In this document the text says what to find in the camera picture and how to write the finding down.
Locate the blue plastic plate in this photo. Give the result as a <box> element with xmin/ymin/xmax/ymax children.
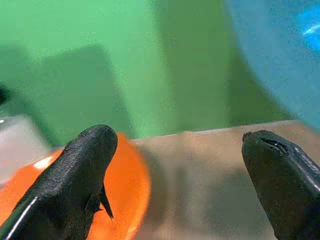
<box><xmin>224</xmin><ymin>0</ymin><xmax>320</xmax><ymax>128</ymax></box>

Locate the green table mat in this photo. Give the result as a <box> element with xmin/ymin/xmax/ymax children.
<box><xmin>0</xmin><ymin>0</ymin><xmax>298</xmax><ymax>148</ymax></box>

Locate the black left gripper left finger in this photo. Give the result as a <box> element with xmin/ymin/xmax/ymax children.
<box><xmin>0</xmin><ymin>124</ymin><xmax>119</xmax><ymax>240</ymax></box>

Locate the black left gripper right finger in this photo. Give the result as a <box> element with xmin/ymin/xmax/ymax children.
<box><xmin>241</xmin><ymin>129</ymin><xmax>320</xmax><ymax>240</ymax></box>

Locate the orange plastic bowl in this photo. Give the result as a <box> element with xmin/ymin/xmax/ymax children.
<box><xmin>0</xmin><ymin>131</ymin><xmax>152</xmax><ymax>240</ymax></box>

